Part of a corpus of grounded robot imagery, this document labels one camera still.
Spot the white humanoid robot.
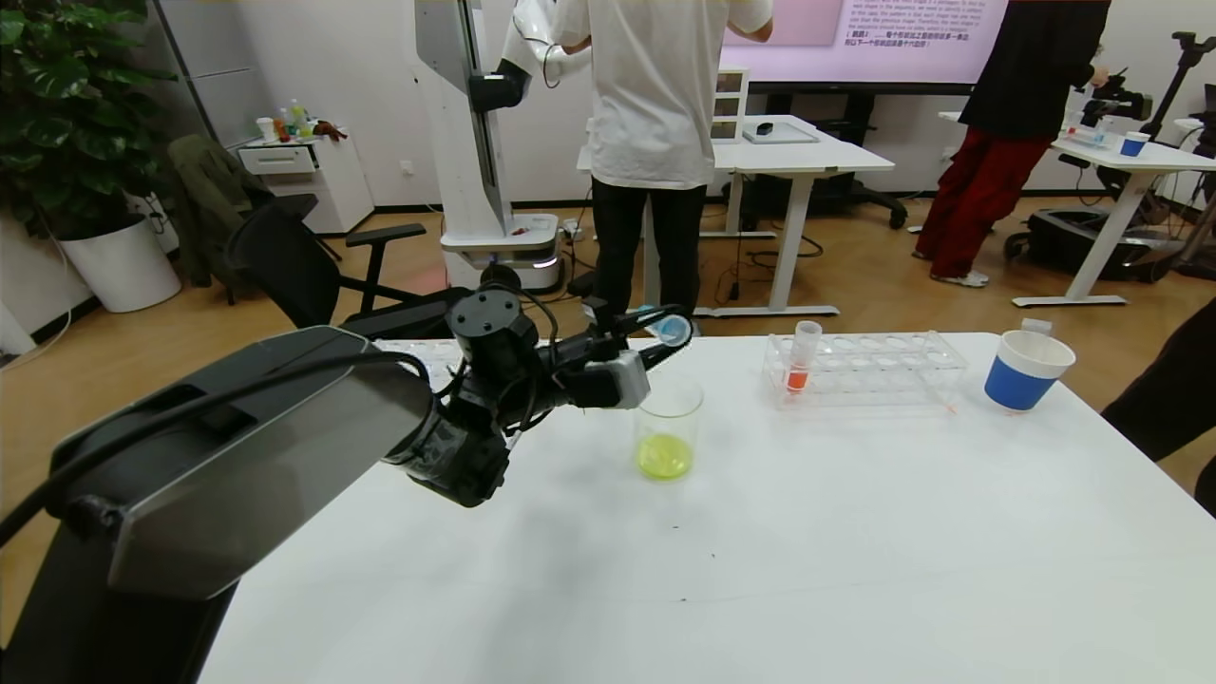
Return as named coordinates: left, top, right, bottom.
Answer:
left=415, top=0, right=595, bottom=294

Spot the grey flat tablet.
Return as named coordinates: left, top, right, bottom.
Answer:
left=743, top=123, right=820, bottom=145

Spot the olive green jacket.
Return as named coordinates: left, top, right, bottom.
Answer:
left=171, top=133, right=286, bottom=286

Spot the blue pigment test tube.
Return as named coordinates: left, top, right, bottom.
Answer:
left=635, top=304, right=695, bottom=348

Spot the person in white shirt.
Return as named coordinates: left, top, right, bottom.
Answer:
left=551, top=0, right=775, bottom=339

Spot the black office chair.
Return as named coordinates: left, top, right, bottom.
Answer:
left=228, top=195, right=495, bottom=341

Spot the green leafy plant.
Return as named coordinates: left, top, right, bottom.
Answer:
left=0, top=0, right=179, bottom=243

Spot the clear acrylic test tube rack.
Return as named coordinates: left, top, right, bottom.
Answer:
left=764, top=332, right=970, bottom=411
left=376, top=338, right=461, bottom=373

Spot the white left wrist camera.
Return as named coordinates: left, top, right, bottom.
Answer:
left=604, top=349, right=653, bottom=410

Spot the white standing desk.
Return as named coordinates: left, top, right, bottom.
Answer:
left=733, top=116, right=895, bottom=319
left=577, top=119, right=742, bottom=319

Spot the orange pigment test tube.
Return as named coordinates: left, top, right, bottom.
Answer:
left=785, top=321, right=824, bottom=395

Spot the large wall display screen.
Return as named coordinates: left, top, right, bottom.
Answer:
left=722, top=0, right=1010, bottom=86

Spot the white plant pot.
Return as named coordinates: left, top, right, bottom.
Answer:
left=59, top=215, right=181, bottom=313

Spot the blue and white paper cup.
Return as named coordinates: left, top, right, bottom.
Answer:
left=983, top=330, right=1077, bottom=413

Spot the person in red trousers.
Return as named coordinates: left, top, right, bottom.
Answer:
left=912, top=0, right=1112, bottom=289

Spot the black mobile robot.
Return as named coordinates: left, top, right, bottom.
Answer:
left=1004, top=33, right=1216, bottom=286

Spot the clear glass beaker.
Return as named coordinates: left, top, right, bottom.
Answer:
left=632, top=371, right=706, bottom=481

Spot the white mini drawer unit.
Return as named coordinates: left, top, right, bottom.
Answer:
left=714, top=66, right=751, bottom=144

